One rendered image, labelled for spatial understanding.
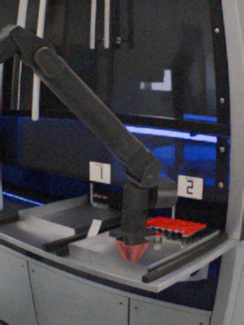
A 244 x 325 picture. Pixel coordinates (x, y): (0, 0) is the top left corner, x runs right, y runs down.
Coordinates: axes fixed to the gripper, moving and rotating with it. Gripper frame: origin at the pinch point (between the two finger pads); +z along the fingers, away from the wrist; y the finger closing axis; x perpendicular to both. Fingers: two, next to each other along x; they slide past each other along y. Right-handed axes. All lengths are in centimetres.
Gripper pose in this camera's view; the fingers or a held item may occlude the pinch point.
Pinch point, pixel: (130, 265)
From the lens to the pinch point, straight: 128.7
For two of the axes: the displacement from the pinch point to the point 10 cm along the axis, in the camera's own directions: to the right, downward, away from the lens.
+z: -0.7, 9.9, 0.9
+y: 6.4, -0.2, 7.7
